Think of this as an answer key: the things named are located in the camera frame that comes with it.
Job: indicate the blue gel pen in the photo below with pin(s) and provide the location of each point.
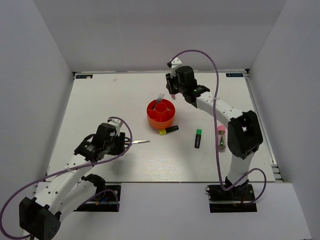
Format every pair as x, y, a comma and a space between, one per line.
159, 98

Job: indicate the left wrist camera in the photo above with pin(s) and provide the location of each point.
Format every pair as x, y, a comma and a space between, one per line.
116, 123

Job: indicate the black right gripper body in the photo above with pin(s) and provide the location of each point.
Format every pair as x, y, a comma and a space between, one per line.
174, 86

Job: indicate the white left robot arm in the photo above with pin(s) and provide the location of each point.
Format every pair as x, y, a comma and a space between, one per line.
42, 215

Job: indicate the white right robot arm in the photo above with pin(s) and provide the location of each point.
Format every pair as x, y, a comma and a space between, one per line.
244, 135

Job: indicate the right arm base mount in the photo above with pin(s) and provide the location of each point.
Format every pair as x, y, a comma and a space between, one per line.
232, 201

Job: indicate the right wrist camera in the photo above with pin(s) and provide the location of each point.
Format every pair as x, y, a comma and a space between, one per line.
173, 63

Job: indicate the green black highlighter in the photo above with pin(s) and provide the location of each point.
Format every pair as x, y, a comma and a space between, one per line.
198, 137

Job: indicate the black handled scissors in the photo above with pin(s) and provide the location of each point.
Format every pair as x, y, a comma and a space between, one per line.
128, 141

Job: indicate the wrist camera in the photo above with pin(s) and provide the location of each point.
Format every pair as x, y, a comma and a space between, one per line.
173, 63
116, 123

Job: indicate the corner table label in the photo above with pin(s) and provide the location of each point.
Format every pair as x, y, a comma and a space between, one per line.
234, 75
84, 76

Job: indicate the left corner table label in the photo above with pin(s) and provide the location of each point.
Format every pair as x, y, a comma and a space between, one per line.
84, 76

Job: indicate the yellow black highlighter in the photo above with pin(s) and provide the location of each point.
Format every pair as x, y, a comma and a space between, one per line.
168, 130

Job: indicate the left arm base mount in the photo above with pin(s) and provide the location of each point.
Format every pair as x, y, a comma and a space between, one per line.
104, 203

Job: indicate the right corner table label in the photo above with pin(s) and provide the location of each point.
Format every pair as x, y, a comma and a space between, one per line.
234, 75

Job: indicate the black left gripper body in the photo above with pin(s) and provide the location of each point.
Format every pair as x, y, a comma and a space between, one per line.
116, 145

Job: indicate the pink capped clear tube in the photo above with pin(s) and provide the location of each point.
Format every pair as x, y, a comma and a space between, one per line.
222, 142

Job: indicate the orange round desk organizer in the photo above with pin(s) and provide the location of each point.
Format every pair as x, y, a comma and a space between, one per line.
160, 115

